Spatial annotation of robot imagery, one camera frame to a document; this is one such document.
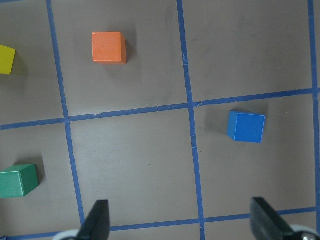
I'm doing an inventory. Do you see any yellow wooden cube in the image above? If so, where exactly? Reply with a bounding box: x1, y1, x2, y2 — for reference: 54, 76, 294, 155
0, 45, 16, 75

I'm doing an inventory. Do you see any blue wooden cube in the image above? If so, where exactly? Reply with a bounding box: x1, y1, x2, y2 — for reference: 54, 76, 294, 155
226, 110, 266, 143

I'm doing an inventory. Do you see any orange wooden cube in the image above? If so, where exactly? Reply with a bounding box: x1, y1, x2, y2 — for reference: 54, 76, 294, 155
91, 31, 127, 65

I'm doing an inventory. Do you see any green wooden cube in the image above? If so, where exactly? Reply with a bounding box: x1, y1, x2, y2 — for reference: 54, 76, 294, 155
0, 164, 39, 199

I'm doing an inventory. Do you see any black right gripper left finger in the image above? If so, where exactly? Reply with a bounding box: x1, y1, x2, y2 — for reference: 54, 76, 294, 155
77, 200, 110, 240

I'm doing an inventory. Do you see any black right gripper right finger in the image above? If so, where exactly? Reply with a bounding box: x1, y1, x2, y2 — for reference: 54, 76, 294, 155
250, 197, 294, 240

